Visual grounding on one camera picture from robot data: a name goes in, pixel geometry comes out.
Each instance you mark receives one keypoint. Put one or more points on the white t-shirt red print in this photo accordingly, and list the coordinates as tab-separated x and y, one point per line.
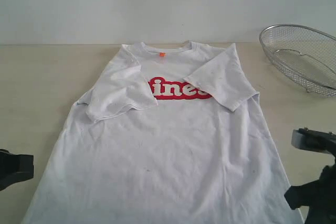
165	136

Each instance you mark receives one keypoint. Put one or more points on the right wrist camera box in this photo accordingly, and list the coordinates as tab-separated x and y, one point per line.
314	141

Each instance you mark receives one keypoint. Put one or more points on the metal wire mesh basket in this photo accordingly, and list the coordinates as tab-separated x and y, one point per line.
303	54

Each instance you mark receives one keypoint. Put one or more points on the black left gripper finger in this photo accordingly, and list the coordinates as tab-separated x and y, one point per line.
15	168

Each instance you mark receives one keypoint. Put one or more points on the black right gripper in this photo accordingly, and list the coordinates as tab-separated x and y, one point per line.
318	195

